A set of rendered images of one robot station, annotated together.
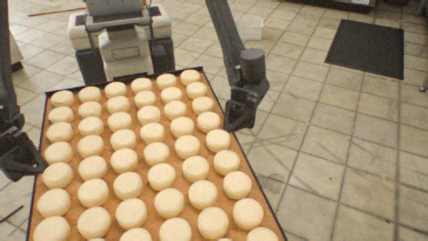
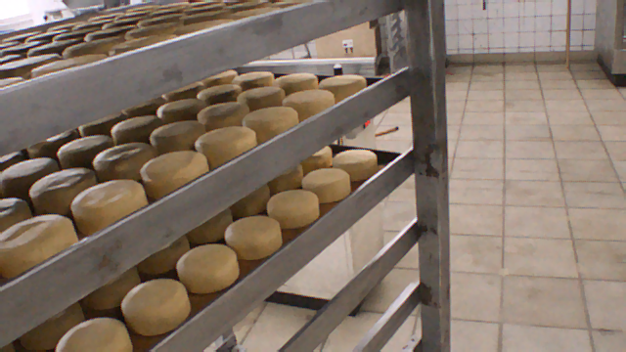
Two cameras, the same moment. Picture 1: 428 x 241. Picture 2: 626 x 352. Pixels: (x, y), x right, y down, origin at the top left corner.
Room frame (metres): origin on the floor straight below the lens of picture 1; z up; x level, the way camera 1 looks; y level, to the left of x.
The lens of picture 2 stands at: (0.60, 2.16, 1.29)
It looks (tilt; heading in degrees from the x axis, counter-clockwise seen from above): 23 degrees down; 355
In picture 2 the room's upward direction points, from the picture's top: 8 degrees counter-clockwise
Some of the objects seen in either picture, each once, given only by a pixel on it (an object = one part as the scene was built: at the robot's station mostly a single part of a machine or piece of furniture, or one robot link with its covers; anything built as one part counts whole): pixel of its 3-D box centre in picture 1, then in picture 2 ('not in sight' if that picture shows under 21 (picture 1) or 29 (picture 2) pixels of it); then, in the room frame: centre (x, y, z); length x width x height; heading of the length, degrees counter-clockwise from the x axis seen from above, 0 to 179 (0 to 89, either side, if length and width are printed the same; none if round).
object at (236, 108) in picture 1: (234, 123); not in sight; (0.51, -0.04, 0.99); 0.09 x 0.07 x 0.07; 153
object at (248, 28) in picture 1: (247, 28); not in sight; (3.10, -0.36, 0.08); 0.30 x 0.22 x 0.16; 85
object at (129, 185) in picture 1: (128, 186); not in sight; (0.32, 0.16, 1.00); 0.05 x 0.05 x 0.02
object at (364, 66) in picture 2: not in sight; (153, 72); (2.93, 2.61, 0.87); 2.01 x 0.03 x 0.07; 59
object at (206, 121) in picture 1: (208, 121); not in sight; (0.49, 0.01, 1.01); 0.05 x 0.05 x 0.02
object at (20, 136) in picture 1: (27, 159); not in sight; (0.38, 0.37, 1.01); 0.09 x 0.07 x 0.07; 62
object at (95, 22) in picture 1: (119, 24); not in sight; (1.22, 0.40, 0.93); 0.28 x 0.16 x 0.22; 108
